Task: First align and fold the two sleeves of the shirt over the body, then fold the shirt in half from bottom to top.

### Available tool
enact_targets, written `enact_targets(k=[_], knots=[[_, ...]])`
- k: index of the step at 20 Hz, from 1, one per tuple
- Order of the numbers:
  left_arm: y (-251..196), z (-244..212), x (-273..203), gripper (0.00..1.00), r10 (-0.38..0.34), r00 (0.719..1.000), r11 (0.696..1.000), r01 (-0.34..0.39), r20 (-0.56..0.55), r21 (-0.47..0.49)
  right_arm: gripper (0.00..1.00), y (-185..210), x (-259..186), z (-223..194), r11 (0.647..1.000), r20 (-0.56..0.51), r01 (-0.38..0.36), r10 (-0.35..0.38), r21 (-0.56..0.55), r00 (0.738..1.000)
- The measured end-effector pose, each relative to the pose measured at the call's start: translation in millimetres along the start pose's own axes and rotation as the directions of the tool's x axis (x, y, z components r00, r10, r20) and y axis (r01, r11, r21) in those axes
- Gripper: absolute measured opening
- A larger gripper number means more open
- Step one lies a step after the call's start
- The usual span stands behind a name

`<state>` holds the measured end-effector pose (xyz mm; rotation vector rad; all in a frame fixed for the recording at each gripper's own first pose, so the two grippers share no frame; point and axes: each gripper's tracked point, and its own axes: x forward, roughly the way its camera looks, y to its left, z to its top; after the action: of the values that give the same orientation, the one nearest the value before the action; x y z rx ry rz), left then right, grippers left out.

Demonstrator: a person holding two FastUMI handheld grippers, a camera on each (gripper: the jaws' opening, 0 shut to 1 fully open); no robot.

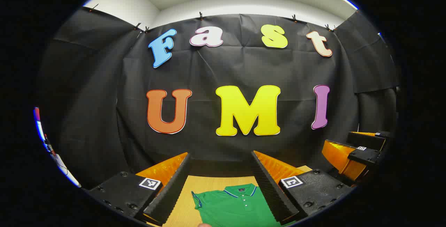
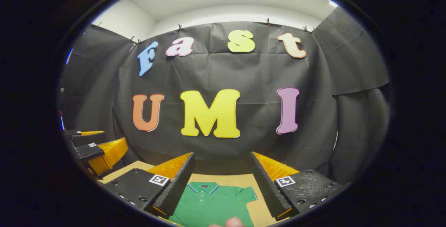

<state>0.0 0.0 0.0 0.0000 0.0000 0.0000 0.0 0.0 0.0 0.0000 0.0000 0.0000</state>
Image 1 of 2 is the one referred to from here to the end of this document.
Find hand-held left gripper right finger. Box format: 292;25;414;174
251;150;354;225

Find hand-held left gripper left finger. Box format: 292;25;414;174
87;152;191;227

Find green T-shirt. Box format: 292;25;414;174
191;183;297;227

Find black backdrop cloth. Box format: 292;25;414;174
35;6;401;189

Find row of black cloth clips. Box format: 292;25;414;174
89;3;338;32

